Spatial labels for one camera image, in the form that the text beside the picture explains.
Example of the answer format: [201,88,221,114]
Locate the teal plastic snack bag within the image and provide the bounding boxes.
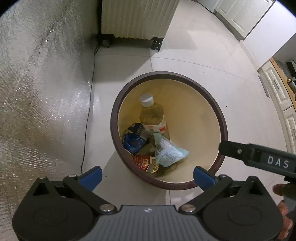
[154,133,190,168]

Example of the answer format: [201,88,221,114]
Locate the plastic tea bottle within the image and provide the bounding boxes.
[139,93,167,135]

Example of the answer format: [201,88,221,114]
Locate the round beige trash bin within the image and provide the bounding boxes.
[110,71,228,190]

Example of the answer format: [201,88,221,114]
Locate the person right hand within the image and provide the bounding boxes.
[273,184,294,240]

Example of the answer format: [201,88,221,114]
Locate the white low drawer cabinet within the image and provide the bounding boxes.
[259,59,295,153]

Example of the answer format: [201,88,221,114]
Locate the blue crumpled snack wrapper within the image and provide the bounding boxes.
[122,123,149,154]

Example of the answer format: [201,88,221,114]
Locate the white kitchen cabinet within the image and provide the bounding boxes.
[215,0,277,40]

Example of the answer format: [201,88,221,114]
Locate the cream ribbed suitcase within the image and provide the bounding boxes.
[97,0,179,51]

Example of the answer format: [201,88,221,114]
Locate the black power cable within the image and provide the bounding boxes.
[80,45,101,176]

